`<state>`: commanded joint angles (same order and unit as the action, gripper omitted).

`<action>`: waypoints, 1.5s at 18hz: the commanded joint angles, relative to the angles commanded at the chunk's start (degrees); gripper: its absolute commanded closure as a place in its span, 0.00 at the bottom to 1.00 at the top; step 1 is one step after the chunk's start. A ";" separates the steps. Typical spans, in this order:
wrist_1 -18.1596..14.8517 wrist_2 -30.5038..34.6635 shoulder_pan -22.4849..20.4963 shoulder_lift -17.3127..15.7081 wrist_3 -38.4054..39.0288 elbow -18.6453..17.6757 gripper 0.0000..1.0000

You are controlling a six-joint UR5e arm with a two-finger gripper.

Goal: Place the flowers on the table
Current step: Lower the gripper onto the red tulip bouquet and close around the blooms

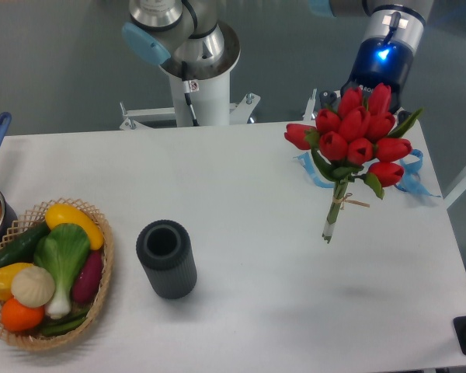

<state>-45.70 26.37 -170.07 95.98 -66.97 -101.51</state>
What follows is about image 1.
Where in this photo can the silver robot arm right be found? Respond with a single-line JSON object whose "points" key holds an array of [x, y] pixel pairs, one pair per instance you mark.
{"points": [[399, 21]]}

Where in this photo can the dark grey ribbed vase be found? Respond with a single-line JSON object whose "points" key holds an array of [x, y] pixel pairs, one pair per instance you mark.
{"points": [[165, 252]]}

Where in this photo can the purple sweet potato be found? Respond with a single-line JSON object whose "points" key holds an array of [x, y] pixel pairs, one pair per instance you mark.
{"points": [[87, 282]]}

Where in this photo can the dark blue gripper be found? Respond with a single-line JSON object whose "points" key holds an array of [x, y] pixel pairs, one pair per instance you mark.
{"points": [[380, 63]]}

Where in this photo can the green bok choy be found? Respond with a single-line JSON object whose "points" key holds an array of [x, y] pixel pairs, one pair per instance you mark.
{"points": [[62, 253]]}

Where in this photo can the orange fruit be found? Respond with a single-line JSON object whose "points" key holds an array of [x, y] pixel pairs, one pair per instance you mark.
{"points": [[16, 317]]}

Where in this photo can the yellow bell pepper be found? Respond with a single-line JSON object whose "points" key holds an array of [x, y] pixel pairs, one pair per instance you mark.
{"points": [[7, 275]]}

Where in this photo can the woven wicker basket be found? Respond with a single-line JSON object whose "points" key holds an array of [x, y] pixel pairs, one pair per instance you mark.
{"points": [[33, 341]]}

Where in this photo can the white garlic bulb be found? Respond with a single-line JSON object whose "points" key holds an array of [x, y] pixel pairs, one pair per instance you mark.
{"points": [[33, 287]]}

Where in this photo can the green bean pod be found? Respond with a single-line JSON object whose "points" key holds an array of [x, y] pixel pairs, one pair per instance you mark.
{"points": [[64, 325]]}

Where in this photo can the green cucumber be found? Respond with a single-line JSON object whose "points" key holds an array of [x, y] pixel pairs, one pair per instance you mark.
{"points": [[22, 248]]}

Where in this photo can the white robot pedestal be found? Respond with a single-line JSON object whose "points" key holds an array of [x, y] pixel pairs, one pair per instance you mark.
{"points": [[210, 99]]}

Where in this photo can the red tulip bouquet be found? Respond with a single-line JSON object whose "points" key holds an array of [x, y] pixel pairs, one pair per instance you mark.
{"points": [[360, 139]]}

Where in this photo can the light blue ribbon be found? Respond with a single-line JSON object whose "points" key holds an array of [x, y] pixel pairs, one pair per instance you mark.
{"points": [[410, 182]]}

